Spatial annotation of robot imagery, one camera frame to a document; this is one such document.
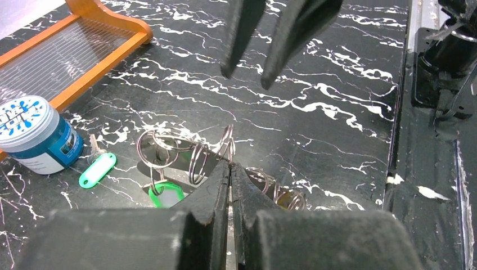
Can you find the green key tag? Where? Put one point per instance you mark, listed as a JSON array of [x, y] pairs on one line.
[[101, 162], [165, 194]]

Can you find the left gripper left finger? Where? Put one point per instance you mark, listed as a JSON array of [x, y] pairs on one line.
[[190, 235]]

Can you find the blue round jar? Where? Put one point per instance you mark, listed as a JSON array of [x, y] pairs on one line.
[[37, 136]]

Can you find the yellow key tag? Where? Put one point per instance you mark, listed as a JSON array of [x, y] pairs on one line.
[[288, 200]]

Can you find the small silver key rings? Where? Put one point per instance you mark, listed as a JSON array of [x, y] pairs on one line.
[[193, 156]]

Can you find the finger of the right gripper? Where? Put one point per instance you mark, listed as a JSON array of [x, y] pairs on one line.
[[296, 26], [241, 21]]

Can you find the large silver carabiner keyring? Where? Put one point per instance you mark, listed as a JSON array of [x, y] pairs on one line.
[[188, 164]]

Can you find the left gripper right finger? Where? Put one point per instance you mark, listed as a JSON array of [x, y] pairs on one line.
[[270, 237]]

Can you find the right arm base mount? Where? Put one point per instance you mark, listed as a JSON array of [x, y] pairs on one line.
[[445, 60]]

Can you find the orange wooden shelf rack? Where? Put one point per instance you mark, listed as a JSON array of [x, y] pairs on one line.
[[63, 61]]

